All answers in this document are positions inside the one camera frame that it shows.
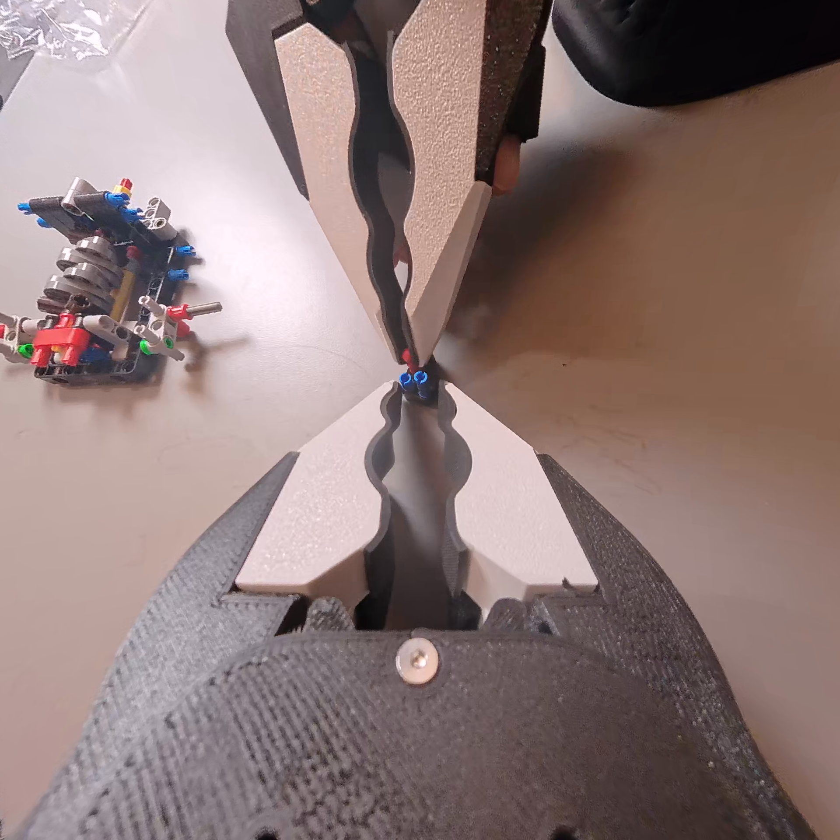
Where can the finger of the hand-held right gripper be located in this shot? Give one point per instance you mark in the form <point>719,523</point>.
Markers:
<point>446,131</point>
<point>315,118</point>

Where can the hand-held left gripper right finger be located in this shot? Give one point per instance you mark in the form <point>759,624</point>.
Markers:
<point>518,525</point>

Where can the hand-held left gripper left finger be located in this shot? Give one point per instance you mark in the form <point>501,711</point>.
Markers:
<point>315,518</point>

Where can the black rounded lego beam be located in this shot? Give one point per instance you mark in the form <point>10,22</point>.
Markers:
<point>417,394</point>

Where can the lego car chassis assembly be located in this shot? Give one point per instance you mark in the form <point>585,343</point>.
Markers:
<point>98,282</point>

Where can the clear plastic bag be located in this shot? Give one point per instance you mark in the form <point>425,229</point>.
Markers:
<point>52,26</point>

